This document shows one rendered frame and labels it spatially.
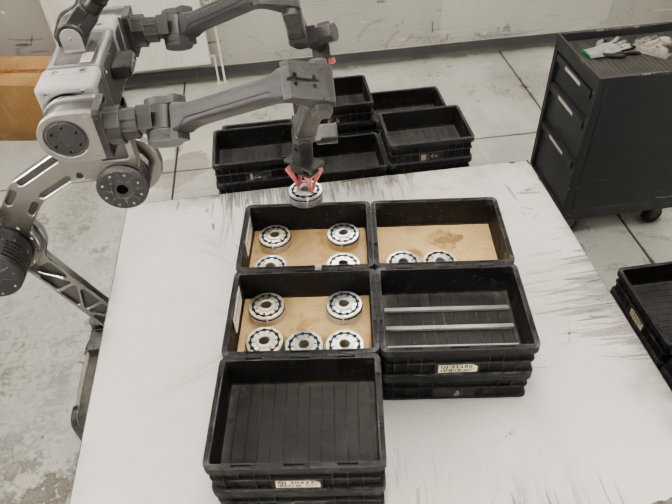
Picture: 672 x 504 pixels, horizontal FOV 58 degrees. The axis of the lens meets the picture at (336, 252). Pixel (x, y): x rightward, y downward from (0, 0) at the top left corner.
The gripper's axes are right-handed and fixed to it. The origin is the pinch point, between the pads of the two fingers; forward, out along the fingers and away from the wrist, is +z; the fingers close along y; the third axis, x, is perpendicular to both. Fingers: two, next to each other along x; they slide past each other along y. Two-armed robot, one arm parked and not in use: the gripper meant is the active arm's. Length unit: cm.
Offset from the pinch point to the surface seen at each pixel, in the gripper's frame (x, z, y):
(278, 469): 68, 15, -46
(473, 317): -2, 22, -58
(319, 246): -0.4, 22.1, -3.9
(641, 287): -103, 74, -90
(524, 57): -322, 93, 53
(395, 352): 28, 13, -50
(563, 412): 3, 35, -89
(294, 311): 25.3, 23.1, -14.7
